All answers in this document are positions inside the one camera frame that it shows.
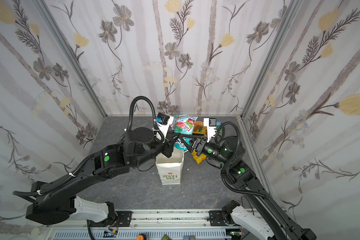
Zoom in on yellow mango gummy bag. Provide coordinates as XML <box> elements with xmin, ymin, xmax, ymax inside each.
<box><xmin>193</xmin><ymin>121</ymin><xmax>207</xmax><ymax>135</ymax></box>

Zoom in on large yellow snack bag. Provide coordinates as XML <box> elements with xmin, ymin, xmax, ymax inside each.
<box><xmin>192</xmin><ymin>151</ymin><xmax>207</xmax><ymax>164</ymax></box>

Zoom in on red green snack bag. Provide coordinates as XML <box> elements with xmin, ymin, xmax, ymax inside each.
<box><xmin>170</xmin><ymin>115</ymin><xmax>198</xmax><ymax>151</ymax></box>

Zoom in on white paper bag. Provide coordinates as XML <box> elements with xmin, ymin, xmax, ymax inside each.
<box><xmin>156</xmin><ymin>148</ymin><xmax>184</xmax><ymax>185</ymax></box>

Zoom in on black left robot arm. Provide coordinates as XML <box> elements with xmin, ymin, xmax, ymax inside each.
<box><xmin>13</xmin><ymin>96</ymin><xmax>176</xmax><ymax>225</ymax></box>

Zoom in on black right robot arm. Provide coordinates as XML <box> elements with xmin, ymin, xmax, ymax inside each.
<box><xmin>177</xmin><ymin>122</ymin><xmax>317</xmax><ymax>240</ymax></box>

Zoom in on orange button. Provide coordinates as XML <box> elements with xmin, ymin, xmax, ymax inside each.
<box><xmin>136</xmin><ymin>234</ymin><xmax>148</xmax><ymax>240</ymax></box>

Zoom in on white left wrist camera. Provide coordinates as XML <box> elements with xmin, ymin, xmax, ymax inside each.
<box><xmin>156</xmin><ymin>113</ymin><xmax>174</xmax><ymax>138</ymax></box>

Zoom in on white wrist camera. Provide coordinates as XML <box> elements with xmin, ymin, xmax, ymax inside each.
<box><xmin>156</xmin><ymin>113</ymin><xmax>174</xmax><ymax>138</ymax></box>
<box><xmin>203</xmin><ymin>118</ymin><xmax>221</xmax><ymax>142</ymax></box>

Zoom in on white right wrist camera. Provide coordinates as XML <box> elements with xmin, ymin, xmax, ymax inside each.
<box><xmin>203</xmin><ymin>118</ymin><xmax>221</xmax><ymax>142</ymax></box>

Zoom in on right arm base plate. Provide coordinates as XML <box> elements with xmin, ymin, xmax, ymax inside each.
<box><xmin>208</xmin><ymin>210</ymin><xmax>235</xmax><ymax>227</ymax></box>

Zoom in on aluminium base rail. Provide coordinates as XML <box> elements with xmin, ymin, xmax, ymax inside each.
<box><xmin>44</xmin><ymin>209</ymin><xmax>259</xmax><ymax>240</ymax></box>

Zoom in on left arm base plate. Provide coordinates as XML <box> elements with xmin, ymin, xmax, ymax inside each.
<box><xmin>89</xmin><ymin>211</ymin><xmax>133</xmax><ymax>227</ymax></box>

